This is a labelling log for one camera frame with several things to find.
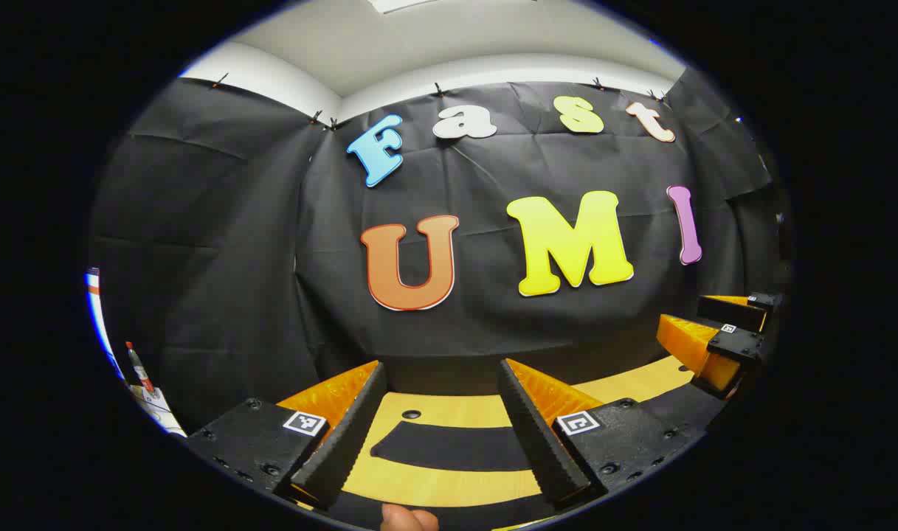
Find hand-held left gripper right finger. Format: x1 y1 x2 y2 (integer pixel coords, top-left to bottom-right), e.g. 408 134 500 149
497 358 709 511

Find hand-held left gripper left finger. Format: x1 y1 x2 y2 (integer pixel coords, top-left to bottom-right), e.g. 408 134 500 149
187 360 389 511

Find black jeans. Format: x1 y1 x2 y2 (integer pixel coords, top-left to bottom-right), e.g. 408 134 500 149
331 383 726 530

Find white paper sheet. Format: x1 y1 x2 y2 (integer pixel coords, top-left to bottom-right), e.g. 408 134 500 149
128 383 187 437

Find black backdrop cloth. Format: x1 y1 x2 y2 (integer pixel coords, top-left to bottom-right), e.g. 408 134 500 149
87 70 792 436

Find red marker pen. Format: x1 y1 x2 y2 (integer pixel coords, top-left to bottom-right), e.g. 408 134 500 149
126 341 156 393

